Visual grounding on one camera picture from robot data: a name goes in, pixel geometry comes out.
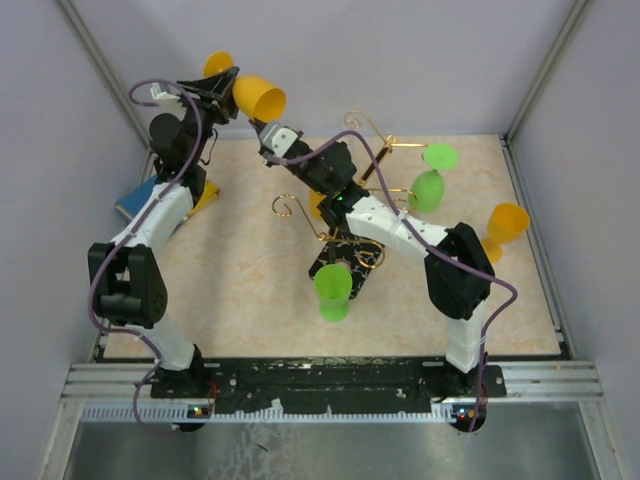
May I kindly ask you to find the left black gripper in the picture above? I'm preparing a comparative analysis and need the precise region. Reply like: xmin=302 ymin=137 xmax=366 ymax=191
xmin=176 ymin=66 xmax=246 ymax=165

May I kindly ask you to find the orange goblet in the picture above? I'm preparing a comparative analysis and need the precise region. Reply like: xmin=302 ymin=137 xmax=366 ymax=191
xmin=203 ymin=51 xmax=287 ymax=123
xmin=481 ymin=203 xmax=530 ymax=263
xmin=308 ymin=190 xmax=326 ymax=221

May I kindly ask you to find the gold wine glass rack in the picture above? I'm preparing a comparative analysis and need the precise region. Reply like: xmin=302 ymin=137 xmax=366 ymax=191
xmin=271 ymin=110 xmax=431 ymax=304

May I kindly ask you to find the green goblet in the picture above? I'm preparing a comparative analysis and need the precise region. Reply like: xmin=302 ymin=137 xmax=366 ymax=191
xmin=313 ymin=264 xmax=353 ymax=323
xmin=408 ymin=143 xmax=458 ymax=213

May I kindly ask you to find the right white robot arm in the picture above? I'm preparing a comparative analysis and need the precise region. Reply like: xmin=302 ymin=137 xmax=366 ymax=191
xmin=250 ymin=119 xmax=496 ymax=396

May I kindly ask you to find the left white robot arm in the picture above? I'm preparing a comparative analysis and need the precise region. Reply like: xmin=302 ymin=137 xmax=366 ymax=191
xmin=87 ymin=66 xmax=239 ymax=397

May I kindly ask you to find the blue yellow box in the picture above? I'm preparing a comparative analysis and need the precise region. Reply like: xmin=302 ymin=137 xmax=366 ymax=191
xmin=115 ymin=175 xmax=219 ymax=222

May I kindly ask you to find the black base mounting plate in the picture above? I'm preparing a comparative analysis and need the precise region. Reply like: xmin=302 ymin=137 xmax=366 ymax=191
xmin=151 ymin=356 xmax=507 ymax=415

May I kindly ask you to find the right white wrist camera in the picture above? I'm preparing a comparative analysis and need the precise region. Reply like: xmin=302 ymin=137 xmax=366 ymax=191
xmin=258 ymin=121 xmax=302 ymax=163

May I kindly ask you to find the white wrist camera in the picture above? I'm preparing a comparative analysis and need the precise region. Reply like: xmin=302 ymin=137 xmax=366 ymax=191
xmin=149 ymin=82 xmax=182 ymax=109
xmin=258 ymin=121 xmax=302 ymax=163

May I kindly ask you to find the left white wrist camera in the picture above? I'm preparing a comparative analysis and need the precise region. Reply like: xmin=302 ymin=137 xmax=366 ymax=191
xmin=149 ymin=82 xmax=182 ymax=109

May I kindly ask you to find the white cable duct strip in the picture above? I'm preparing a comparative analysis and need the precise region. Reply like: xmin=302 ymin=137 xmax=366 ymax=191
xmin=81 ymin=400 xmax=471 ymax=424

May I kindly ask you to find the aluminium frame rail front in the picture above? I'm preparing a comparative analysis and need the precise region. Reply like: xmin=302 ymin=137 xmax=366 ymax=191
xmin=63 ymin=359 xmax=603 ymax=402

